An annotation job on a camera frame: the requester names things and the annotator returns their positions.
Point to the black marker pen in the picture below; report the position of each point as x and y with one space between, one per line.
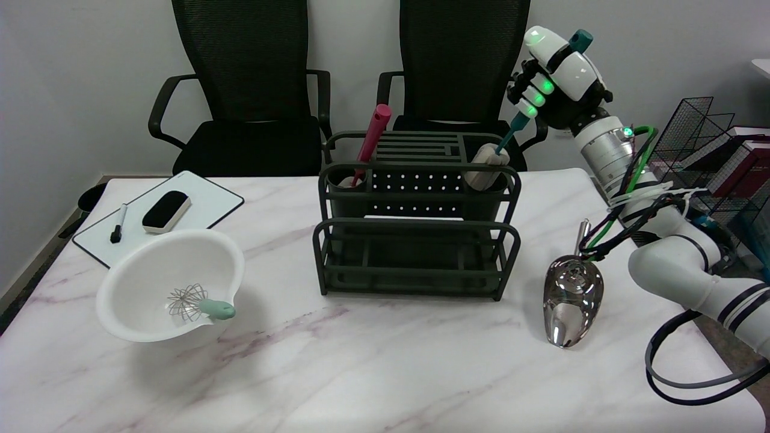
118 223

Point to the shiny metal scoop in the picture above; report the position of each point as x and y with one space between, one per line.
571 297

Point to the black mesh office chair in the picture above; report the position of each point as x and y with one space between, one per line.
246 90
463 72

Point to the white mixing bowl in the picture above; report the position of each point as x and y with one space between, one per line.
171 284

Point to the black whiteboard eraser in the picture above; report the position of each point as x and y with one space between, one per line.
166 211

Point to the red silicone utensil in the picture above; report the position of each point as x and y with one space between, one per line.
371 143

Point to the dark green kitchen storage rack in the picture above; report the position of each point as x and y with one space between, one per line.
415 216

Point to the white wall power outlet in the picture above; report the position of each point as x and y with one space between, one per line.
562 132

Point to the black round base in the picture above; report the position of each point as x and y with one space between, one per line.
90 198

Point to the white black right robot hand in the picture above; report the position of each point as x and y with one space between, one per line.
556 78

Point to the small white whiteboard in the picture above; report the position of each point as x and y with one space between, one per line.
198 207

